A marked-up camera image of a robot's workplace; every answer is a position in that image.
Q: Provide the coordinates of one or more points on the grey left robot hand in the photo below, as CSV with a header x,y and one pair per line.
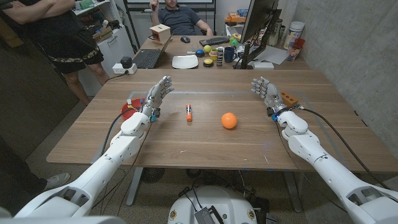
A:
x,y
155,98

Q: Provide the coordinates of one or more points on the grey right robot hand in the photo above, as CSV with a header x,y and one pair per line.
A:
x,y
270,93

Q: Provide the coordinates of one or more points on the orange glue stick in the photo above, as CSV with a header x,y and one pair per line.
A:
x,y
188,113

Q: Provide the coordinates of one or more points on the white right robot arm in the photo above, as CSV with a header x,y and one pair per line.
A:
x,y
326,168

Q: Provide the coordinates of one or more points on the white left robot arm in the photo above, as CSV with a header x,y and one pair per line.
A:
x,y
124,146

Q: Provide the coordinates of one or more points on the red bowl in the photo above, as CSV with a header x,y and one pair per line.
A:
x,y
130,107

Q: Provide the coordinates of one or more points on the yellow stacked bowl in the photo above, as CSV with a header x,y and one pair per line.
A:
x,y
213,55

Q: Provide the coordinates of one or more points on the orange toy brick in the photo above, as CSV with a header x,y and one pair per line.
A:
x,y
289,99

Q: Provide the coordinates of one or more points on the white flat box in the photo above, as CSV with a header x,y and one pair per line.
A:
x,y
263,65

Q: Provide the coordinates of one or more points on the white paper sheet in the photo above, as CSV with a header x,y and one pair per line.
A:
x,y
275,56

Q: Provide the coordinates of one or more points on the black laptop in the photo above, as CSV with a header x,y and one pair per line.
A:
x,y
147,58

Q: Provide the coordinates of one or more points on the black power adapter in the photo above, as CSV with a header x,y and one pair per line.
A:
x,y
126,62

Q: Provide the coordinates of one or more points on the white plate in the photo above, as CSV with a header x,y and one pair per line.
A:
x,y
185,61

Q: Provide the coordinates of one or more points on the white power strip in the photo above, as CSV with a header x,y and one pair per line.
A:
x,y
118,69

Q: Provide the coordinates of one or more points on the orange fruit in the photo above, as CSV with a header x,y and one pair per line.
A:
x,y
229,120

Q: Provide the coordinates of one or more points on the dark blue mug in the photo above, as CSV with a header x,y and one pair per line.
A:
x,y
229,54

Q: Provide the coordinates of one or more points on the wooden office desk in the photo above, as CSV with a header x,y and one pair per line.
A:
x,y
186,49

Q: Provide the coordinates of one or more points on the green ball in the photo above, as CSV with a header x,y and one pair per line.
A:
x,y
234,42

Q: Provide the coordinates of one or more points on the blue disc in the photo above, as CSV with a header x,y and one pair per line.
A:
x,y
200,53

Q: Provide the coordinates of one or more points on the yellow and black disc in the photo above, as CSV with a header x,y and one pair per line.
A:
x,y
208,63

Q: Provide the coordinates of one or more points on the white canister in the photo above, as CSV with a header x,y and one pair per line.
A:
x,y
293,32

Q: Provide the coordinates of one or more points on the white shelf cabinet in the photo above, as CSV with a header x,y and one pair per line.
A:
x,y
115,46

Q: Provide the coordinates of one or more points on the wooden box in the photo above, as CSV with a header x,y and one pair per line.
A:
x,y
160,32

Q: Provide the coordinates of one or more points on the black computer mouse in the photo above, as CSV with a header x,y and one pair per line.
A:
x,y
185,39

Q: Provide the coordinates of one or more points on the yellow ball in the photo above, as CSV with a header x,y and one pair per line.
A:
x,y
207,48

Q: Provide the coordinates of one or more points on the black computer monitor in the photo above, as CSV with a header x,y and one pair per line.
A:
x,y
258,18

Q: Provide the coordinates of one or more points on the black keyboard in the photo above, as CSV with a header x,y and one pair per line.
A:
x,y
214,41

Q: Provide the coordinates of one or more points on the black round fan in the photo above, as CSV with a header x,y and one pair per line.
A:
x,y
153,175

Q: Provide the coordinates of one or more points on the seated person in blue shirt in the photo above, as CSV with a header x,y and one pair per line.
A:
x,y
180,20

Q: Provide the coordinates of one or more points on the orange boxes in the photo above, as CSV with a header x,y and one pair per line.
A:
x,y
235,18

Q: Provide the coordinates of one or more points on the whiteboard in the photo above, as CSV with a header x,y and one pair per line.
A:
x,y
140,4

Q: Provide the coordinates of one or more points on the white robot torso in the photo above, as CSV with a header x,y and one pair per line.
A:
x,y
230,202

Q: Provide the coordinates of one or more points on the standing person in black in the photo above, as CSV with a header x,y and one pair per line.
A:
x,y
56,31

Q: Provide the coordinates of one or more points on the person with white shoe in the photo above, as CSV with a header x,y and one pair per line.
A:
x,y
18,177

